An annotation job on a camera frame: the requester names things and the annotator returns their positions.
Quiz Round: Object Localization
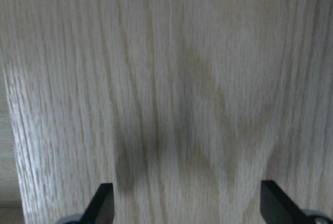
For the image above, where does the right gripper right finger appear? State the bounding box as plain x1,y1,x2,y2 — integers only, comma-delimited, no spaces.
260,180,307,224

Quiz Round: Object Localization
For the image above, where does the wooden drawer cabinet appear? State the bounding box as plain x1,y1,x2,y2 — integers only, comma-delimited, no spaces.
1,0,332,223

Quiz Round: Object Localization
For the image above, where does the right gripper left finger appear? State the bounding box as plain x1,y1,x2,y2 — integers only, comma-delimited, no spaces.
78,183,115,224

